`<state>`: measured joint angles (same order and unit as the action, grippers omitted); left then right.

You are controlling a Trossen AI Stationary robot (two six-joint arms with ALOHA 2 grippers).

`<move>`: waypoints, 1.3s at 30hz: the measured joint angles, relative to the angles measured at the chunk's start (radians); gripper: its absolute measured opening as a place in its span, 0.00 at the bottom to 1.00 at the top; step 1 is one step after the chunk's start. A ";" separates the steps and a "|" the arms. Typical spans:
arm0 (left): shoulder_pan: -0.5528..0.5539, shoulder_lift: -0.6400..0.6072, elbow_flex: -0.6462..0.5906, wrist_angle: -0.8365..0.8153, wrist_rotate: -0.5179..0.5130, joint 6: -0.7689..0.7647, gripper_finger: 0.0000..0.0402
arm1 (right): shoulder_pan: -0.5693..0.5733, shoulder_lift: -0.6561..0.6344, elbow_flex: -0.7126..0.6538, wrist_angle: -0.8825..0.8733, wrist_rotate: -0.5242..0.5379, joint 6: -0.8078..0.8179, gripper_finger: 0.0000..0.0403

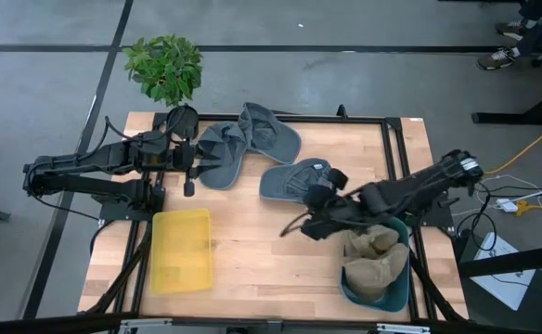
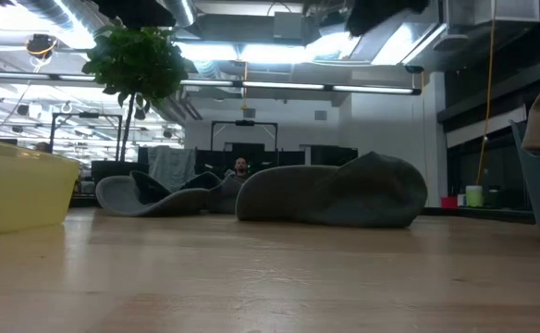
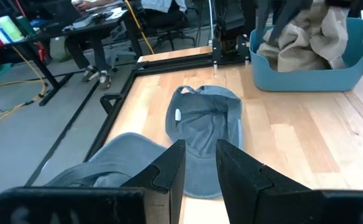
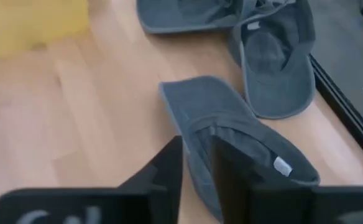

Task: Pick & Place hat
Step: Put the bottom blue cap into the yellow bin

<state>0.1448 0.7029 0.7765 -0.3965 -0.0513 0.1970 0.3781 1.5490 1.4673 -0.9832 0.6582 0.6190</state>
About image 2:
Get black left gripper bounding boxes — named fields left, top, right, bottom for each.
left=92, top=0, right=178, bottom=29

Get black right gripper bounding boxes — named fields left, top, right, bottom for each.
left=346, top=0, right=432, bottom=38

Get blue-grey baseball cap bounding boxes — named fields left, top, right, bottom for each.
left=235, top=151, right=429, bottom=229
left=95, top=169, right=211, bottom=218
left=207, top=173, right=248, bottom=215

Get yellow plastic bin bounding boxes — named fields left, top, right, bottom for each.
left=0, top=135, right=81, bottom=238

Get potted green plant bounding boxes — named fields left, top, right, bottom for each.
left=81, top=21, right=190, bottom=186

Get long ceiling light bar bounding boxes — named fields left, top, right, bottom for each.
left=0, top=69, right=423, bottom=96

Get grey cloth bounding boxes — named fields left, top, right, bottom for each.
left=147, top=145, right=198, bottom=191

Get pale green container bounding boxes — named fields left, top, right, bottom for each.
left=464, top=184, right=485, bottom=208

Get dark plastic container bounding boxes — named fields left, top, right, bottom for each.
left=485, top=186, right=503, bottom=209

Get black ceiling cable reel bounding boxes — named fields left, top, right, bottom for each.
left=25, top=32, right=58, bottom=60

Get black stand frame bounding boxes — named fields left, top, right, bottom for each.
left=210, top=119, right=279, bottom=152
left=49, top=112, right=124, bottom=152

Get yellow extension cable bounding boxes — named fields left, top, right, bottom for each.
left=475, top=0, right=497, bottom=187

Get black aluminium table frame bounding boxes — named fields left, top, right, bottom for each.
left=421, top=206, right=535, bottom=226

